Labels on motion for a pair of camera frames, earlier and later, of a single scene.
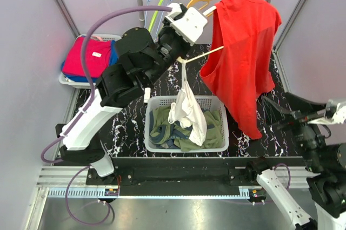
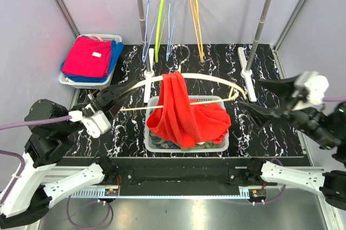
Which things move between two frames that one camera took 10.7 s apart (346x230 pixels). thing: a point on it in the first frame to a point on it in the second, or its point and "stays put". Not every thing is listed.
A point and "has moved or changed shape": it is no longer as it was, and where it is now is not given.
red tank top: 247,25 to 186,122
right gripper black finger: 299,105 to 283,86
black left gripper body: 170,45 to 104,106
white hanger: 206,13 to 159,77
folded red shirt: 101,54 stays put
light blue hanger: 169,0 has moved or changed shape
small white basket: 65,80 stays put
